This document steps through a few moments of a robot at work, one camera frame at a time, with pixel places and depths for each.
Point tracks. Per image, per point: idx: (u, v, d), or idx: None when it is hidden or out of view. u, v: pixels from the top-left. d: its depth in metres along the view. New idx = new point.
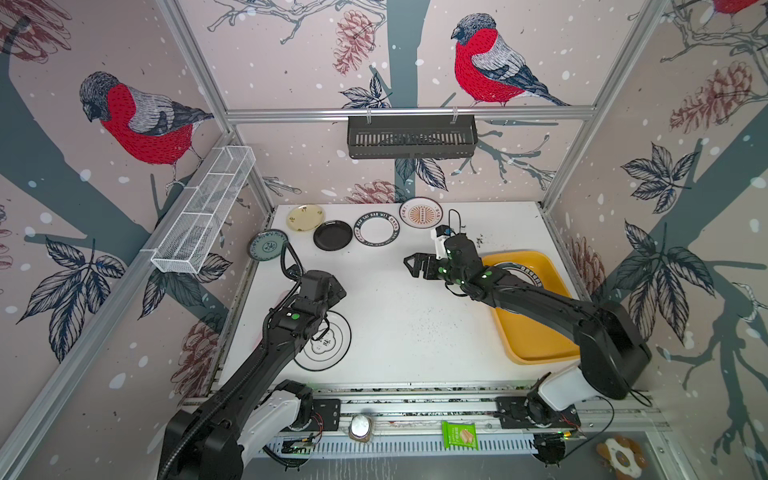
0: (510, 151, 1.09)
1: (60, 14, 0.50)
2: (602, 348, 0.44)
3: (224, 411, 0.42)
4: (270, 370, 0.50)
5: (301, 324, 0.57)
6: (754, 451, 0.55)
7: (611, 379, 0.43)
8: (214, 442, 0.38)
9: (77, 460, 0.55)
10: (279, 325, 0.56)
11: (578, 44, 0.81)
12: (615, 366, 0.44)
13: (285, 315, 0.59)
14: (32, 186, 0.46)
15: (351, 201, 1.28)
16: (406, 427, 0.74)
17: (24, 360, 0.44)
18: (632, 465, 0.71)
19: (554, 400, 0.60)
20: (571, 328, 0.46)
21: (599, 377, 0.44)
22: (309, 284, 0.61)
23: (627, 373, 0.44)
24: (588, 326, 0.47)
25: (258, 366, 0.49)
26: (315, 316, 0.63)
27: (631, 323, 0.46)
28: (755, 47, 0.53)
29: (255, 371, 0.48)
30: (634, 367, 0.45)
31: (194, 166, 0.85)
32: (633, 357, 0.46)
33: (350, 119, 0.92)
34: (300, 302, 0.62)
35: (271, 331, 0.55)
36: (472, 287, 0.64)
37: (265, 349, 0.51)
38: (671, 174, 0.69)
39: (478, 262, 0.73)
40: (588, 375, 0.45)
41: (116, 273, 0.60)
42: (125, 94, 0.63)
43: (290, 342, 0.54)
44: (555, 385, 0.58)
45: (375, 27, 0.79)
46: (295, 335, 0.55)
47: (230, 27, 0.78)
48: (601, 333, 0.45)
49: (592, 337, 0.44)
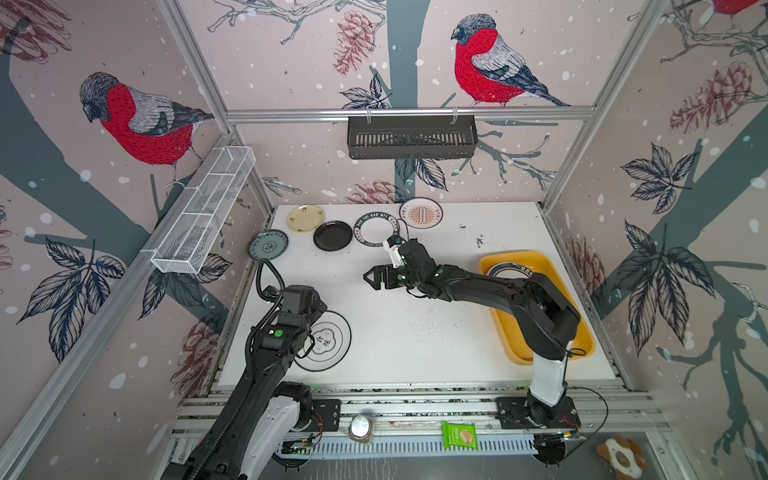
0: (510, 151, 1.09)
1: (60, 14, 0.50)
2: (532, 317, 0.50)
3: (218, 454, 0.40)
4: (260, 396, 0.49)
5: (286, 340, 0.55)
6: (754, 451, 0.55)
7: (550, 344, 0.49)
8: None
9: (78, 460, 0.55)
10: (262, 345, 0.54)
11: (578, 44, 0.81)
12: (549, 336, 0.50)
13: (267, 332, 0.56)
14: (33, 186, 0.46)
15: (351, 202, 1.28)
16: (406, 428, 0.74)
17: (24, 360, 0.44)
18: (632, 466, 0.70)
19: (545, 395, 0.61)
20: (507, 303, 0.51)
21: (540, 345, 0.49)
22: (291, 298, 0.60)
23: (560, 337, 0.50)
24: (519, 299, 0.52)
25: (247, 395, 0.47)
26: (299, 330, 0.60)
27: (558, 290, 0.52)
28: (755, 47, 0.53)
29: (244, 401, 0.46)
30: (566, 329, 0.51)
31: (194, 166, 0.85)
32: (565, 320, 0.52)
33: (350, 120, 0.92)
34: (282, 317, 0.60)
35: (256, 353, 0.53)
36: (428, 287, 0.70)
37: (251, 376, 0.49)
38: (670, 174, 0.69)
39: (433, 262, 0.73)
40: (532, 345, 0.51)
41: (116, 273, 0.60)
42: (125, 94, 0.63)
43: (276, 362, 0.52)
44: (539, 377, 0.59)
45: (375, 27, 0.79)
46: (281, 354, 0.53)
47: (230, 27, 0.78)
48: (529, 303, 0.56)
49: (523, 309, 0.50)
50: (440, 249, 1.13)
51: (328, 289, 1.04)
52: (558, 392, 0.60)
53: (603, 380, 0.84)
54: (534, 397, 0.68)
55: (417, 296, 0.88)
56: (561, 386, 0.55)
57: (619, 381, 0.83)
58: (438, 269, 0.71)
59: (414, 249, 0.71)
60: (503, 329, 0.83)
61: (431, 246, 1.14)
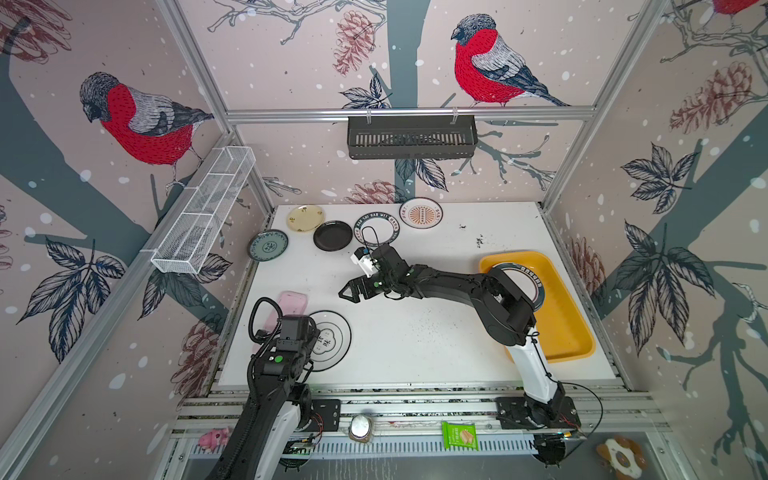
0: (510, 151, 1.09)
1: (60, 14, 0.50)
2: (488, 308, 0.55)
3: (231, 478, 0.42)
4: (267, 419, 0.52)
5: (287, 365, 0.58)
6: (754, 451, 0.55)
7: (506, 331, 0.55)
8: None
9: (77, 460, 0.55)
10: (262, 374, 0.56)
11: (578, 44, 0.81)
12: (504, 324, 0.55)
13: (267, 359, 0.58)
14: (32, 186, 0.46)
15: (351, 202, 1.28)
16: (406, 428, 0.74)
17: (23, 360, 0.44)
18: (632, 466, 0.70)
19: (536, 392, 0.62)
20: (468, 296, 0.56)
21: (499, 334, 0.54)
22: (290, 325, 0.64)
23: (514, 324, 0.56)
24: (477, 292, 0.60)
25: (254, 420, 0.49)
26: (299, 355, 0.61)
27: (511, 282, 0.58)
28: (755, 47, 0.53)
29: (251, 427, 0.48)
30: (520, 317, 0.57)
31: (194, 166, 0.85)
32: (518, 309, 0.57)
33: (350, 119, 0.92)
34: (281, 345, 0.63)
35: (257, 380, 0.55)
36: (400, 286, 0.75)
37: (256, 403, 0.51)
38: (671, 174, 0.69)
39: (404, 262, 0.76)
40: (494, 335, 0.56)
41: (116, 273, 0.60)
42: (125, 94, 0.63)
43: (279, 386, 0.55)
44: (525, 375, 0.61)
45: (375, 27, 0.79)
46: (283, 379, 0.56)
47: (230, 27, 0.78)
48: (485, 296, 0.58)
49: (480, 301, 0.55)
50: (440, 249, 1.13)
51: (328, 289, 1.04)
52: (547, 385, 0.63)
53: (603, 380, 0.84)
54: (532, 396, 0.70)
55: (392, 297, 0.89)
56: (546, 379, 0.63)
57: (619, 381, 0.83)
58: (409, 268, 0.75)
59: (387, 252, 0.76)
60: None
61: (431, 246, 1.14)
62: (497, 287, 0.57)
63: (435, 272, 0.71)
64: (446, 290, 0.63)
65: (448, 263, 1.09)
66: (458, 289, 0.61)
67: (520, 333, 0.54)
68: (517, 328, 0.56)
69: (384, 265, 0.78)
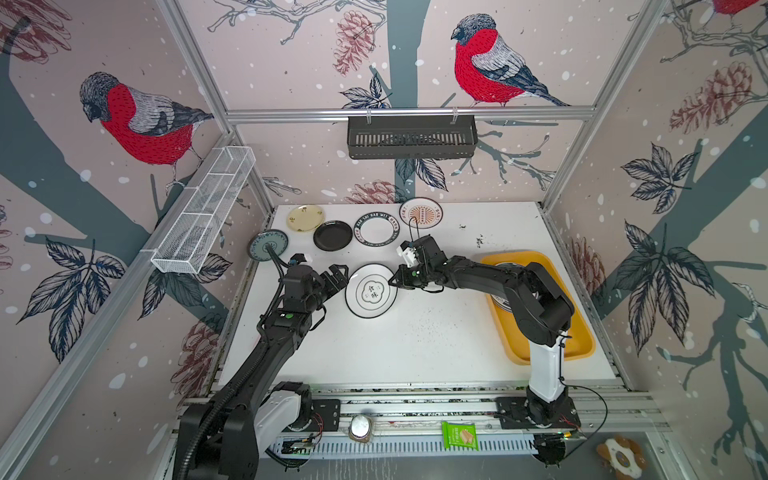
0: (510, 151, 1.09)
1: (60, 14, 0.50)
2: (522, 301, 0.53)
3: (240, 396, 0.44)
4: (276, 356, 0.53)
5: (296, 321, 0.60)
6: (754, 451, 0.55)
7: (537, 325, 0.52)
8: (230, 426, 0.39)
9: (77, 460, 0.55)
10: (275, 323, 0.59)
11: (578, 45, 0.83)
12: (539, 319, 0.53)
13: (278, 315, 0.62)
14: (32, 186, 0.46)
15: (351, 202, 1.28)
16: (406, 428, 0.74)
17: (23, 360, 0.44)
18: (632, 466, 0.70)
19: (541, 390, 0.62)
20: (502, 287, 0.55)
21: (531, 329, 0.52)
22: (291, 283, 0.61)
23: (549, 322, 0.53)
24: (512, 283, 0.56)
25: (264, 355, 0.52)
26: (308, 315, 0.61)
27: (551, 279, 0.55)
28: (755, 47, 0.53)
29: (261, 360, 0.51)
30: (558, 316, 0.54)
31: (194, 166, 0.85)
32: (558, 308, 0.54)
33: (350, 119, 0.92)
34: (289, 301, 0.63)
35: (269, 329, 0.57)
36: (435, 274, 0.76)
37: (266, 343, 0.54)
38: (671, 174, 0.69)
39: (441, 252, 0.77)
40: (525, 330, 0.53)
41: (116, 273, 0.60)
42: (125, 94, 0.63)
43: (289, 334, 0.57)
44: (537, 371, 0.60)
45: (375, 27, 0.79)
46: (293, 331, 0.59)
47: (230, 27, 0.78)
48: (521, 288, 0.58)
49: (515, 294, 0.53)
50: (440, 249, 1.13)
51: None
52: (555, 386, 0.61)
53: (604, 380, 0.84)
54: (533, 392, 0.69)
55: (405, 300, 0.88)
56: (557, 382, 0.61)
57: (619, 381, 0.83)
58: (447, 259, 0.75)
59: (424, 241, 0.78)
60: (503, 329, 0.83)
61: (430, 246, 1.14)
62: (536, 282, 0.55)
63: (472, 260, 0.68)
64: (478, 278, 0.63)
65: None
66: (494, 279, 0.59)
67: (553, 333, 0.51)
68: (552, 325, 0.53)
69: (423, 255, 0.80)
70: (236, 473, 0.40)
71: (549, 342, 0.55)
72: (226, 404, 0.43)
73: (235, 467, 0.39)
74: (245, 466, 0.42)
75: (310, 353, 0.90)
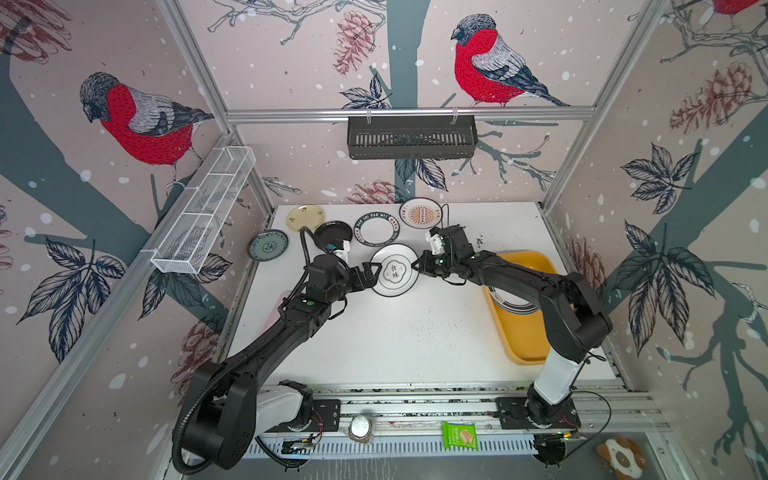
0: (510, 151, 1.09)
1: (60, 14, 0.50)
2: (558, 311, 0.49)
3: (250, 364, 0.46)
4: (290, 338, 0.54)
5: (315, 309, 0.61)
6: (754, 451, 0.55)
7: (567, 338, 0.48)
8: (235, 393, 0.40)
9: (77, 460, 0.55)
10: (295, 307, 0.61)
11: (578, 45, 0.83)
12: (573, 333, 0.49)
13: (300, 300, 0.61)
14: (32, 186, 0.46)
15: (351, 202, 1.28)
16: (406, 428, 0.74)
17: (24, 360, 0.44)
18: (632, 466, 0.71)
19: (548, 392, 0.61)
20: (535, 293, 0.52)
21: (562, 343, 0.48)
22: (315, 272, 0.61)
23: (585, 338, 0.49)
24: (548, 291, 0.53)
25: (279, 334, 0.53)
26: (327, 306, 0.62)
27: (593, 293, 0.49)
28: (755, 48, 0.53)
29: (276, 337, 0.52)
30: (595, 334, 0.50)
31: (194, 166, 0.85)
32: (595, 324, 0.50)
33: (351, 120, 0.94)
34: (311, 289, 0.64)
35: (288, 311, 0.59)
36: (460, 266, 0.72)
37: (283, 323, 0.56)
38: (671, 174, 0.69)
39: (470, 246, 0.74)
40: (554, 342, 0.50)
41: (116, 274, 0.60)
42: (125, 94, 0.63)
43: (307, 319, 0.59)
44: (548, 375, 0.59)
45: (375, 27, 0.79)
46: (311, 316, 0.59)
47: (230, 27, 0.78)
48: (559, 297, 0.54)
49: (552, 302, 0.49)
50: None
51: None
52: (563, 393, 0.59)
53: (604, 381, 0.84)
54: (537, 391, 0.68)
55: (406, 299, 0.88)
56: (567, 389, 0.59)
57: (619, 382, 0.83)
58: (474, 253, 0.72)
59: (454, 231, 0.74)
60: (503, 329, 0.83)
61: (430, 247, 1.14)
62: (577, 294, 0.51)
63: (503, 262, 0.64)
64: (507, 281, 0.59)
65: None
66: (528, 286, 0.55)
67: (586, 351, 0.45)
68: (586, 342, 0.49)
69: (451, 244, 0.75)
70: (229, 441, 0.40)
71: (579, 360, 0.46)
72: (236, 368, 0.44)
73: (230, 435, 0.40)
74: (239, 436, 0.42)
75: (310, 353, 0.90)
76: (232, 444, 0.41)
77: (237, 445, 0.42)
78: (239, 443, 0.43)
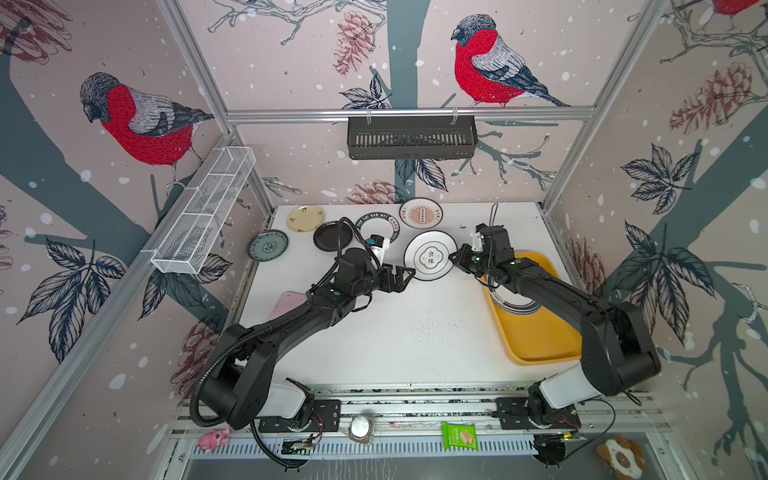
0: (510, 151, 1.09)
1: (60, 14, 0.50)
2: (602, 340, 0.45)
3: (273, 335, 0.48)
4: (312, 320, 0.55)
5: (339, 299, 0.63)
6: (754, 451, 0.55)
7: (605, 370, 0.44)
8: (256, 358, 0.42)
9: (77, 461, 0.55)
10: (322, 293, 0.63)
11: (578, 45, 0.83)
12: (613, 367, 0.44)
13: (327, 289, 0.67)
14: (32, 186, 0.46)
15: (351, 202, 1.28)
16: (406, 428, 0.74)
17: (24, 360, 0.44)
18: (632, 466, 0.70)
19: (554, 398, 0.61)
20: (578, 315, 0.48)
21: (597, 373, 0.44)
22: (345, 265, 0.62)
23: (624, 373, 0.44)
24: (595, 317, 0.48)
25: (303, 315, 0.55)
26: (351, 298, 0.65)
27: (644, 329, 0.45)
28: (755, 48, 0.53)
29: (300, 317, 0.54)
30: (638, 371, 0.45)
31: (194, 166, 0.85)
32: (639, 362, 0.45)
33: (351, 120, 0.94)
34: (338, 280, 0.65)
35: (314, 296, 0.61)
36: (497, 270, 0.68)
37: (308, 305, 0.58)
38: (671, 174, 0.69)
39: (511, 250, 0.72)
40: (589, 369, 0.46)
41: (116, 274, 0.60)
42: (125, 94, 0.63)
43: (330, 306, 0.60)
44: (562, 386, 0.57)
45: (375, 28, 0.79)
46: (335, 305, 0.61)
47: (230, 27, 0.78)
48: (606, 326, 0.49)
49: (597, 330, 0.45)
50: None
51: None
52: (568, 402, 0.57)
53: None
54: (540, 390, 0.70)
55: (406, 300, 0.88)
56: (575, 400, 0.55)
57: None
58: (514, 258, 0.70)
59: (496, 232, 0.69)
60: (503, 329, 0.83)
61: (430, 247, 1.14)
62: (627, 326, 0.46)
63: (548, 277, 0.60)
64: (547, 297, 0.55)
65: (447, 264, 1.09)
66: (572, 308, 0.50)
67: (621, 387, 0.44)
68: (626, 378, 0.44)
69: (493, 244, 0.70)
70: (242, 403, 0.41)
71: (611, 394, 0.44)
72: (260, 335, 0.47)
73: (243, 399, 0.41)
74: (252, 401, 0.44)
75: (310, 353, 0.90)
76: (244, 407, 0.42)
77: (248, 410, 0.44)
78: (250, 409, 0.44)
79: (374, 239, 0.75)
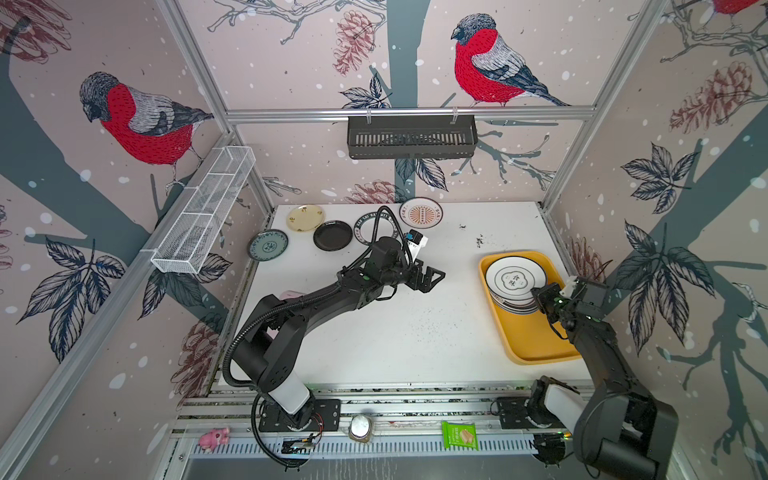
0: (510, 151, 1.09)
1: (60, 14, 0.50)
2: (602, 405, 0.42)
3: (303, 309, 0.50)
4: (339, 301, 0.56)
5: (366, 286, 0.63)
6: (754, 451, 0.55)
7: (589, 438, 0.41)
8: (287, 330, 0.44)
9: (78, 460, 0.55)
10: (351, 276, 0.65)
11: (578, 44, 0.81)
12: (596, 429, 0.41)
13: (357, 273, 0.67)
14: (32, 186, 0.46)
15: (351, 202, 1.28)
16: (406, 428, 0.74)
17: (24, 360, 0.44)
18: None
19: (553, 401, 0.62)
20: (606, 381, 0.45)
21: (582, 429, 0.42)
22: (376, 251, 0.64)
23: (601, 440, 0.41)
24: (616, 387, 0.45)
25: (330, 296, 0.56)
26: (379, 286, 0.66)
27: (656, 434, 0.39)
28: (755, 47, 0.53)
29: (328, 296, 0.55)
30: (621, 463, 0.40)
31: (194, 166, 0.85)
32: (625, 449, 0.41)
33: (350, 119, 0.92)
34: (369, 265, 0.67)
35: (345, 277, 0.63)
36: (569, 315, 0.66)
37: (337, 287, 0.59)
38: (671, 174, 0.69)
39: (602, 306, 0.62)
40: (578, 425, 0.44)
41: (116, 273, 0.60)
42: (125, 94, 0.63)
43: (356, 290, 0.61)
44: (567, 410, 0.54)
45: (375, 27, 0.79)
46: (362, 290, 0.62)
47: (230, 27, 0.78)
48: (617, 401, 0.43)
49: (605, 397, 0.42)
50: (440, 250, 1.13)
51: None
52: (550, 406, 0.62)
53: None
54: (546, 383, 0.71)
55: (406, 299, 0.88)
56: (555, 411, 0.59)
57: None
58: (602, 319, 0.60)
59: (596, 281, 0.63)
60: (503, 329, 0.83)
61: (430, 247, 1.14)
62: (649, 423, 0.40)
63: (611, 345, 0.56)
64: (591, 354, 0.53)
65: (447, 264, 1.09)
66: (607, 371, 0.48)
67: (591, 460, 0.41)
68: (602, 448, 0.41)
69: (583, 291, 0.67)
70: (269, 370, 0.43)
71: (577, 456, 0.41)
72: (291, 308, 0.49)
73: (271, 366, 0.43)
74: (277, 369, 0.45)
75: (310, 352, 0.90)
76: (270, 374, 0.44)
77: (275, 377, 0.46)
78: (277, 376, 0.46)
79: (412, 234, 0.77)
